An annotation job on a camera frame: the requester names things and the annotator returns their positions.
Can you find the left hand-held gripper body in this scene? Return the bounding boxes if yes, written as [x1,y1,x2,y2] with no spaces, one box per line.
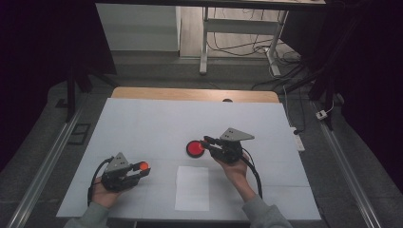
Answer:
[100,152,141,193]

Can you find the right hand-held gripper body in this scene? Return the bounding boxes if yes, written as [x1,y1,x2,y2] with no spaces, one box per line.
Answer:
[208,127,256,165]

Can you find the round red ink pad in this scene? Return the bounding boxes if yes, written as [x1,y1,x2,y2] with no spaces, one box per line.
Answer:
[185,139,206,159]

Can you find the person's right hand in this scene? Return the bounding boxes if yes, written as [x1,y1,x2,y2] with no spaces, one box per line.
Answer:
[213,154,252,192]

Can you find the person's left hand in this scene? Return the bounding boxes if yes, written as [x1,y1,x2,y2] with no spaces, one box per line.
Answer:
[91,176,126,209]

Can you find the white table cover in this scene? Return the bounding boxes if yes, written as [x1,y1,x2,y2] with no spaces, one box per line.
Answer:
[56,97,322,221]

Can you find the white paper sheet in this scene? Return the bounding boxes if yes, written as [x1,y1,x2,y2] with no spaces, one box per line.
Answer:
[174,165,210,212]

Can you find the wooden table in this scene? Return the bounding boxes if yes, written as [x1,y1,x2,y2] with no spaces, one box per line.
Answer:
[110,86,281,104]

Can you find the black floor socket plates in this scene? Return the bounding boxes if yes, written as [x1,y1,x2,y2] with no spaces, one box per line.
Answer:
[67,123,92,146]

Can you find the white power strip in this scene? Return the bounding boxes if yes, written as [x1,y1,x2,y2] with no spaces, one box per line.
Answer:
[289,126,306,152]

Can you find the black stand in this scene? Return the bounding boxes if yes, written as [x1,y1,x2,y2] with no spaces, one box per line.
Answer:
[308,63,342,131]
[65,63,120,124]

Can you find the white cabinet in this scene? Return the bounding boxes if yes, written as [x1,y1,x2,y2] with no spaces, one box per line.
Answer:
[95,3,182,52]

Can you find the dark curtain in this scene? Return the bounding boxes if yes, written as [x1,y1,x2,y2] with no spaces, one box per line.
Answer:
[279,0,403,191]
[0,0,117,172]

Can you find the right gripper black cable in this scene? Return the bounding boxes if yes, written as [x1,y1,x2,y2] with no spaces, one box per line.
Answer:
[240,147,264,200]

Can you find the metal floor rail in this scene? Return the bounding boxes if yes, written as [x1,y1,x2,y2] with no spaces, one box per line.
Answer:
[5,94,88,228]
[312,101,384,228]

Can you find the black floor cables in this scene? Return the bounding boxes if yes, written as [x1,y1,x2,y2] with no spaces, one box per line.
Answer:
[207,8,302,65]

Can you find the white desk frame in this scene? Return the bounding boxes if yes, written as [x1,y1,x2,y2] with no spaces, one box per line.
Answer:
[199,6,290,77]

